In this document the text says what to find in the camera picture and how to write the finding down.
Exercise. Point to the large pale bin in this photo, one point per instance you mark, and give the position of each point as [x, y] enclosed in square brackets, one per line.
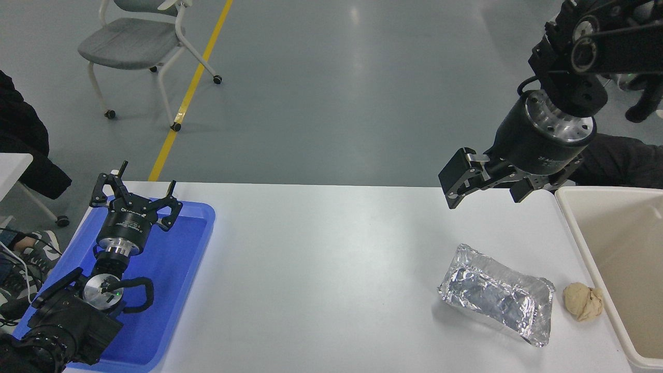
[632, 259]

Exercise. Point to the person's shoe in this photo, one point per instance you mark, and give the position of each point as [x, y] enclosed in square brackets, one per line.
[45, 251]

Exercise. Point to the crumpled tan paper ball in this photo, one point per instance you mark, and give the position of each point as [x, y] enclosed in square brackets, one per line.
[582, 303]

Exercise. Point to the person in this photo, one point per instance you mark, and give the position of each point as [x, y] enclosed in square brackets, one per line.
[20, 134]
[621, 160]

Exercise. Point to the grey chair on castors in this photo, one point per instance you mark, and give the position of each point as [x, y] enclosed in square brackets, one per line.
[129, 44]

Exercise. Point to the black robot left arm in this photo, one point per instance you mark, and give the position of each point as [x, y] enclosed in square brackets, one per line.
[67, 321]

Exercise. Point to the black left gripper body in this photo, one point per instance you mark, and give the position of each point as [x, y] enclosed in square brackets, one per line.
[127, 220]

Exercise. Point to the blue plastic tray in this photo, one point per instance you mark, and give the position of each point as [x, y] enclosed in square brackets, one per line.
[171, 269]

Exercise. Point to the silver foil plate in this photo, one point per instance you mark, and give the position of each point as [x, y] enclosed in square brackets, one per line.
[492, 295]

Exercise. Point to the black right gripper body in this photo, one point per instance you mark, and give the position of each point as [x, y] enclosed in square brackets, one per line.
[523, 145]

